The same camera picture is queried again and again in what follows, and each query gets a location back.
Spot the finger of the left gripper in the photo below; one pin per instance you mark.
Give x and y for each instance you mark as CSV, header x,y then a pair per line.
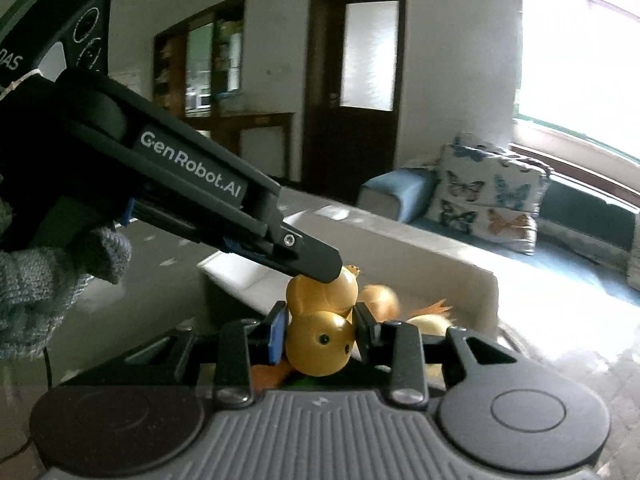
x,y
298,253

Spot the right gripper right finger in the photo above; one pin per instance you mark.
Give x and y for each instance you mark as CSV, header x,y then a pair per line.
x,y
404,350

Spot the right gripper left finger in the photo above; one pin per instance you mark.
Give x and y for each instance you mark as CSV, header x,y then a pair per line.
x,y
234,350

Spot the pale yellow plush duck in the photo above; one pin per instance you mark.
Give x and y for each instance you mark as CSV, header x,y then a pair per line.
x,y
433,320

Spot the small yellow rubber duck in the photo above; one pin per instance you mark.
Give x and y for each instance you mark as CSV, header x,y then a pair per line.
x,y
320,338

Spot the orange sponge block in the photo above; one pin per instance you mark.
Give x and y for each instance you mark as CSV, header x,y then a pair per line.
x,y
268,377

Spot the grey knit gloved hand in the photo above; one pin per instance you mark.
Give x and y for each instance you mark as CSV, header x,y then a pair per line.
x,y
40,284

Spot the grey cardboard storage box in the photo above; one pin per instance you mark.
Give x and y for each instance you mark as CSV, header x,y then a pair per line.
x,y
409,261

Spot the dark wooden side table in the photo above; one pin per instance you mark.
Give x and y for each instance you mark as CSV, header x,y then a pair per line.
x,y
264,138

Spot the butterfly print pillow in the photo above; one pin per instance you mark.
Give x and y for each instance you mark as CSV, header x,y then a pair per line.
x,y
489,192

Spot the blue sofa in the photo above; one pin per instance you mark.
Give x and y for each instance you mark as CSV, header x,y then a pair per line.
x,y
578,233

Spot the dark wooden door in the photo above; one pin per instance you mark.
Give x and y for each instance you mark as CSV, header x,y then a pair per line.
x,y
355,56

